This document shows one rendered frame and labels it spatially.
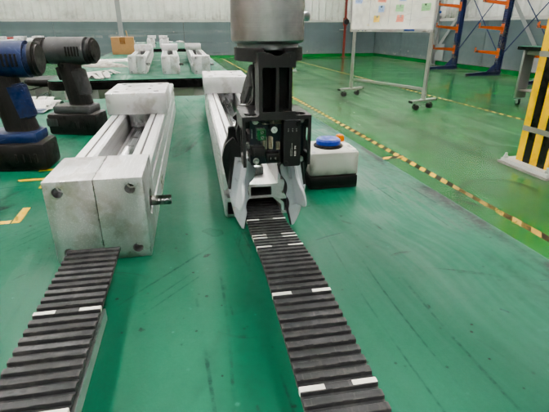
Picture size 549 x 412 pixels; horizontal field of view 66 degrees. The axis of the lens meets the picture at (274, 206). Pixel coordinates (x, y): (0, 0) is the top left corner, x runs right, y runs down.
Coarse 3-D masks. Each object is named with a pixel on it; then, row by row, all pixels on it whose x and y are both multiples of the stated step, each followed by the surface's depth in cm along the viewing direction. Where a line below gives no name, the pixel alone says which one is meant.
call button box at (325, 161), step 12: (312, 144) 70; (348, 144) 70; (312, 156) 65; (324, 156) 65; (336, 156) 66; (348, 156) 66; (312, 168) 66; (324, 168) 66; (336, 168) 67; (348, 168) 67; (312, 180) 67; (324, 180) 67; (336, 180) 67; (348, 180) 68
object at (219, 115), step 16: (208, 96) 101; (208, 112) 99; (224, 112) 83; (224, 128) 70; (224, 176) 55; (256, 176) 60; (272, 176) 60; (224, 192) 57; (256, 192) 58; (272, 192) 57; (224, 208) 59
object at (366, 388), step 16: (320, 384) 26; (336, 384) 26; (352, 384) 26; (368, 384) 26; (304, 400) 25; (320, 400) 25; (336, 400) 25; (352, 400) 25; (368, 400) 25; (384, 400) 26
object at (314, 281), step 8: (272, 280) 37; (280, 280) 37; (288, 280) 37; (296, 280) 37; (304, 280) 37; (312, 280) 37; (320, 280) 37; (272, 288) 36; (280, 288) 36; (288, 288) 36; (296, 288) 36; (304, 288) 36; (312, 288) 36
